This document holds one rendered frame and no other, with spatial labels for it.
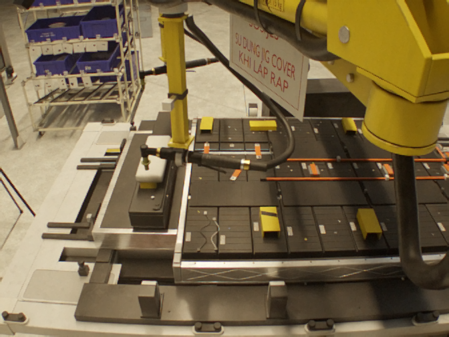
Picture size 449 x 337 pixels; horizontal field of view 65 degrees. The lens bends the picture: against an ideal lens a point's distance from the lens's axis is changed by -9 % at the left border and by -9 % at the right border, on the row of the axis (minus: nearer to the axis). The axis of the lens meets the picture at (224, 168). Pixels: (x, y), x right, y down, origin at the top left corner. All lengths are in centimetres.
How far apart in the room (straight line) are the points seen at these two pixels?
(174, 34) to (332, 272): 108
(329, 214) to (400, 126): 137
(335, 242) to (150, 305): 79
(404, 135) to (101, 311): 137
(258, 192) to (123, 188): 66
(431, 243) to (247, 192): 87
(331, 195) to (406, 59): 151
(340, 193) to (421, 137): 147
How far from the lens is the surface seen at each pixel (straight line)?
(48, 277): 185
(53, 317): 170
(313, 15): 56
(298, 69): 72
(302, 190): 188
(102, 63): 429
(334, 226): 174
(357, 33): 46
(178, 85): 134
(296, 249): 160
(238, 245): 159
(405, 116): 44
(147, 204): 166
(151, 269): 184
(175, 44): 129
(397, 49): 42
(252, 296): 159
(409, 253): 61
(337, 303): 162
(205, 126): 233
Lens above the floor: 215
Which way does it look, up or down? 35 degrees down
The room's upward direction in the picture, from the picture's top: straight up
